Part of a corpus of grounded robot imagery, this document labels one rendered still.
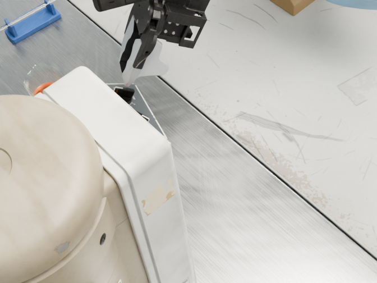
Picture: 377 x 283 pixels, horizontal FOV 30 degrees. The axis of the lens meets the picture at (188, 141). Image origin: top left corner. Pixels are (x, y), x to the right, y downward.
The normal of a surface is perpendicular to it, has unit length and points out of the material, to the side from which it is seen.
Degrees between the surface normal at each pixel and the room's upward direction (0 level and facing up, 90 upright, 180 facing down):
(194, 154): 0
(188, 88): 0
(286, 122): 0
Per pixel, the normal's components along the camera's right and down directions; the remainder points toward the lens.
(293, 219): -0.09, -0.58
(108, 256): 0.95, 0.19
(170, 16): 0.22, 0.70
